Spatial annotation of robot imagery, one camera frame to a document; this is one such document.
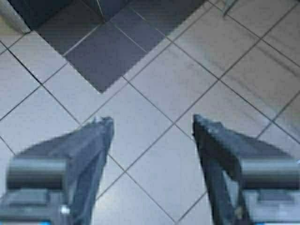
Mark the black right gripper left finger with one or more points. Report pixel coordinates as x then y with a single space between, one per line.
56 182

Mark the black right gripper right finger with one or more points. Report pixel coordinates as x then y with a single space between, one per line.
249 182

